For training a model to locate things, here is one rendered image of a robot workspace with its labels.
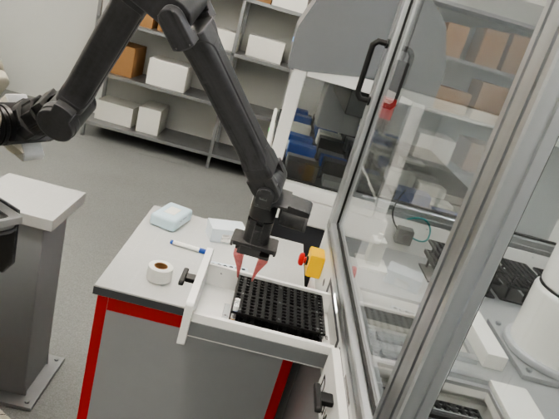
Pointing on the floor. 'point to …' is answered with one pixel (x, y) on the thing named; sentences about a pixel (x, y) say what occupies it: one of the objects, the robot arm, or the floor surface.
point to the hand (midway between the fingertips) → (245, 274)
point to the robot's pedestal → (32, 288)
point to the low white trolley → (215, 366)
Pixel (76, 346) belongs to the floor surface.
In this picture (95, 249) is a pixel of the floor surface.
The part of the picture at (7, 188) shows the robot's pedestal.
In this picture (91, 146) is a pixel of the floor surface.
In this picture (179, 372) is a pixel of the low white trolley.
